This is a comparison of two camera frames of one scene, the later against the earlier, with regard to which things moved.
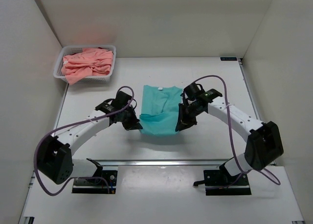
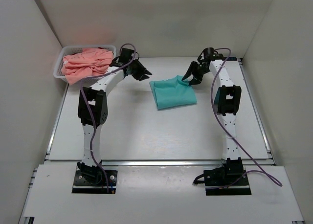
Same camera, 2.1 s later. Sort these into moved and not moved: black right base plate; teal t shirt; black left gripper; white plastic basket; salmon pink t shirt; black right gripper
Moved: black left gripper; teal t shirt; black right gripper
Not moved: salmon pink t shirt; white plastic basket; black right base plate
